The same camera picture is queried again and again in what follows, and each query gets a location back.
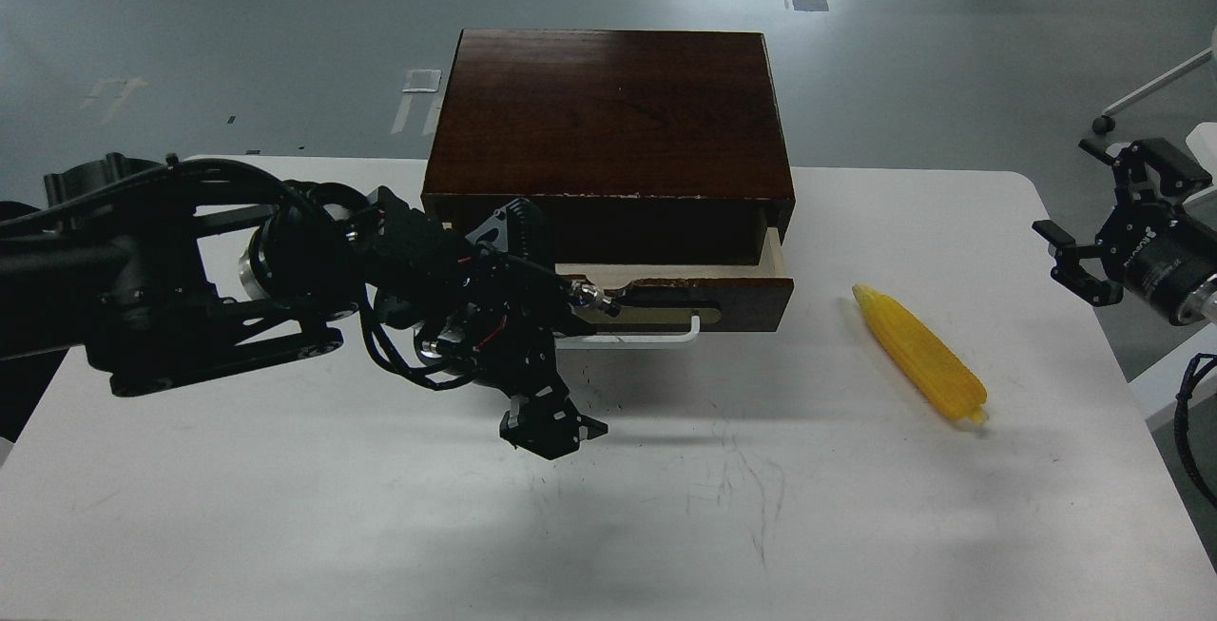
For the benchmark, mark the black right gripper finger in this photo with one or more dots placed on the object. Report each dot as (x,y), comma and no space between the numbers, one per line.
(1151,171)
(1068,269)

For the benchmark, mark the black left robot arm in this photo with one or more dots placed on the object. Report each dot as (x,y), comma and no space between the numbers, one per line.
(174,273)

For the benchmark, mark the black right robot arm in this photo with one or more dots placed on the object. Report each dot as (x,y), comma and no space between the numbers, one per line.
(1149,245)

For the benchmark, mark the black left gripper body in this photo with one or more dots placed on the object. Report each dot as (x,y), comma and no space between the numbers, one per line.
(509,302)

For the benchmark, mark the dark wooden drawer cabinet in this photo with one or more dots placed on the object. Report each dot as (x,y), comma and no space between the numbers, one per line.
(640,146)

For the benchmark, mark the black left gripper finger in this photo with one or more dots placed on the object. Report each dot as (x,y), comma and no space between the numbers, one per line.
(547,423)

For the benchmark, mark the yellow plastic corn cob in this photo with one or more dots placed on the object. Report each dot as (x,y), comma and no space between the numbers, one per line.
(948,385)

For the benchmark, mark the wooden drawer with white handle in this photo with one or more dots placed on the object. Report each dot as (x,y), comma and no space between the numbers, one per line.
(668,306)

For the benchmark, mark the white office chair base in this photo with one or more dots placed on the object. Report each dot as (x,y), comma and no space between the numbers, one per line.
(1200,141)

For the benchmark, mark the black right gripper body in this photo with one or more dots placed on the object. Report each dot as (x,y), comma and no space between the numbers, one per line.
(1163,256)

